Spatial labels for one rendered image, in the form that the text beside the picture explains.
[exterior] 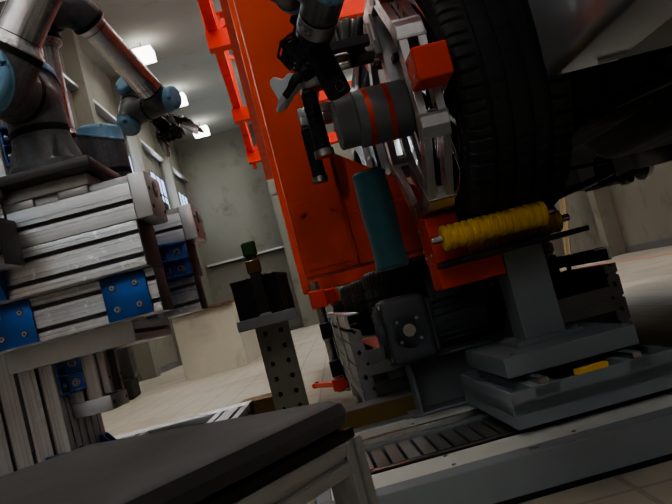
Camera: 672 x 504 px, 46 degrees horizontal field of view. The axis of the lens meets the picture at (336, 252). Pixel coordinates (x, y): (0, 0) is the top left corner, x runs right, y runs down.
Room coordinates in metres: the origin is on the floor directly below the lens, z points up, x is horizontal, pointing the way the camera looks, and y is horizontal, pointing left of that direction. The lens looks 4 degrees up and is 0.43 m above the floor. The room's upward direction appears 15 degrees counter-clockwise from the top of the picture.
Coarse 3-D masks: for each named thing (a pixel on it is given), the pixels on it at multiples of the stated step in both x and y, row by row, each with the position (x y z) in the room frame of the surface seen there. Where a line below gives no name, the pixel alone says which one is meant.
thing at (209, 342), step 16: (224, 304) 9.39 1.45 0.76; (176, 320) 9.37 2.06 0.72; (192, 320) 9.38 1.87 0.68; (208, 320) 9.39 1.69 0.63; (224, 320) 9.39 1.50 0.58; (176, 336) 9.37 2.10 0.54; (192, 336) 9.38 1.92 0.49; (208, 336) 9.39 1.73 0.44; (224, 336) 9.39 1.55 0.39; (240, 336) 9.40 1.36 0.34; (256, 336) 11.39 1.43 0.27; (192, 352) 9.38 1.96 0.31; (208, 352) 9.38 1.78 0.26; (224, 352) 9.39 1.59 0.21; (240, 352) 9.40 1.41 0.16; (256, 352) 10.79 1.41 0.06; (192, 368) 9.38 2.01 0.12; (208, 368) 9.38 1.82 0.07; (224, 368) 9.39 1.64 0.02
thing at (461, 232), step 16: (512, 208) 1.77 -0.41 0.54; (528, 208) 1.76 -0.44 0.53; (544, 208) 1.76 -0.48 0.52; (448, 224) 1.76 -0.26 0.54; (464, 224) 1.75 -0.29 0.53; (480, 224) 1.75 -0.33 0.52; (496, 224) 1.75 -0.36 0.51; (512, 224) 1.75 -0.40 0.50; (528, 224) 1.76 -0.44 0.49; (544, 224) 1.78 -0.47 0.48; (432, 240) 1.76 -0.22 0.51; (448, 240) 1.74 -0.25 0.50; (464, 240) 1.75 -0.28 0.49; (480, 240) 1.77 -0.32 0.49
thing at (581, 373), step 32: (608, 352) 1.74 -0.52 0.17; (640, 352) 1.62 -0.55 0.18; (480, 384) 1.85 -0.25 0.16; (512, 384) 1.76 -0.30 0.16; (544, 384) 1.60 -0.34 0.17; (576, 384) 1.60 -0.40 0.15; (608, 384) 1.60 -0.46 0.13; (640, 384) 1.61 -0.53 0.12; (512, 416) 1.61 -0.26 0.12; (544, 416) 1.60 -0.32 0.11
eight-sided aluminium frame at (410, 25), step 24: (408, 24) 1.62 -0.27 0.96; (408, 48) 1.62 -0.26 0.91; (432, 96) 1.64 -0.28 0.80; (432, 120) 1.62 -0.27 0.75; (408, 144) 2.12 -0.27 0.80; (432, 144) 1.65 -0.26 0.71; (408, 168) 2.11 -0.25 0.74; (432, 168) 1.70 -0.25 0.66; (408, 192) 2.03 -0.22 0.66; (432, 192) 1.74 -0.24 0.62
